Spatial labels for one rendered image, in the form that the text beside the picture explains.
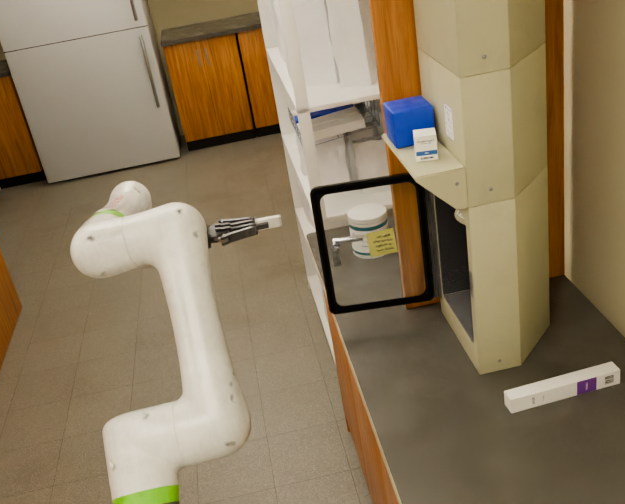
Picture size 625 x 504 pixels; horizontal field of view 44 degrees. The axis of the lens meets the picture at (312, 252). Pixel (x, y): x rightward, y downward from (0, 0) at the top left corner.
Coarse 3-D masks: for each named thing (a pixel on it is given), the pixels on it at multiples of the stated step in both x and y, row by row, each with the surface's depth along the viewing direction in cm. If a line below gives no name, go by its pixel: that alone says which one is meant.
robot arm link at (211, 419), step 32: (128, 224) 158; (160, 224) 157; (192, 224) 158; (160, 256) 157; (192, 256) 156; (192, 288) 155; (192, 320) 153; (192, 352) 152; (224, 352) 154; (192, 384) 151; (224, 384) 151; (192, 416) 148; (224, 416) 148; (192, 448) 147; (224, 448) 148
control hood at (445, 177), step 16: (400, 160) 180; (432, 160) 176; (448, 160) 175; (416, 176) 170; (432, 176) 169; (448, 176) 170; (464, 176) 171; (432, 192) 172; (448, 192) 172; (464, 192) 172; (464, 208) 175
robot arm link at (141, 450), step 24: (144, 408) 153; (168, 408) 151; (120, 432) 148; (144, 432) 148; (168, 432) 147; (120, 456) 147; (144, 456) 147; (168, 456) 148; (120, 480) 146; (144, 480) 145; (168, 480) 148
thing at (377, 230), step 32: (352, 192) 205; (384, 192) 205; (352, 224) 209; (384, 224) 209; (416, 224) 210; (352, 256) 214; (384, 256) 214; (416, 256) 214; (352, 288) 218; (384, 288) 219; (416, 288) 219
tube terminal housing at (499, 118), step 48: (432, 96) 185; (480, 96) 163; (528, 96) 172; (480, 144) 168; (528, 144) 176; (480, 192) 173; (528, 192) 181; (480, 240) 179; (528, 240) 186; (480, 288) 184; (528, 288) 192; (480, 336) 191; (528, 336) 198
